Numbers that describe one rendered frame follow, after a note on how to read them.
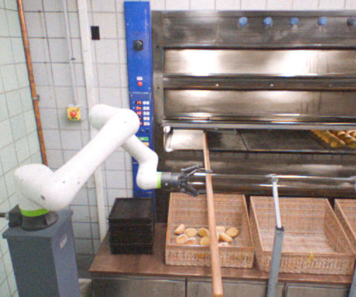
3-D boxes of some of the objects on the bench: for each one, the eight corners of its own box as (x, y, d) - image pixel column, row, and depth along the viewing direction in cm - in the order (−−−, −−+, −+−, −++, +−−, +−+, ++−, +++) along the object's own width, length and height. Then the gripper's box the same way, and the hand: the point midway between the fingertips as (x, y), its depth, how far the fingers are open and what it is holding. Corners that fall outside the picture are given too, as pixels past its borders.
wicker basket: (169, 223, 239) (169, 191, 230) (241, 225, 237) (244, 193, 228) (164, 266, 193) (163, 228, 184) (253, 269, 191) (258, 231, 182)
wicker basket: (246, 227, 234) (248, 195, 225) (321, 230, 232) (327, 197, 223) (259, 273, 188) (263, 234, 179) (353, 276, 186) (362, 237, 177)
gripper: (171, 158, 167) (212, 159, 166) (172, 196, 175) (210, 198, 174) (171, 162, 160) (212, 164, 159) (171, 203, 168) (210, 204, 167)
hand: (208, 182), depth 167 cm, fingers open, 12 cm apart
